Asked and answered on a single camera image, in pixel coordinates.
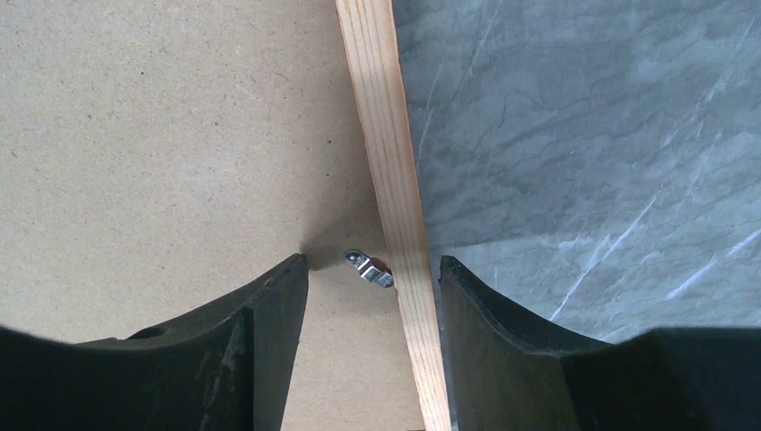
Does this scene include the brown backing board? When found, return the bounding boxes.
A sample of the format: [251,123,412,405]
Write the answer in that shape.
[1,1,424,430]

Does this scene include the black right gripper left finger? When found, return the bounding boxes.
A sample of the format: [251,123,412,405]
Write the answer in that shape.
[1,254,309,430]

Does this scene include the silver turn clip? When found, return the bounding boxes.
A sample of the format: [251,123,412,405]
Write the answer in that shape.
[345,249,394,288]

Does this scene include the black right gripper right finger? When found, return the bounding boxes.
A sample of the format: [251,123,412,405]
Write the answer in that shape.
[440,256,760,430]

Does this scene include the wooden picture frame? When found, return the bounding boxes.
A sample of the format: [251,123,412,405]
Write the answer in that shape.
[336,0,452,430]

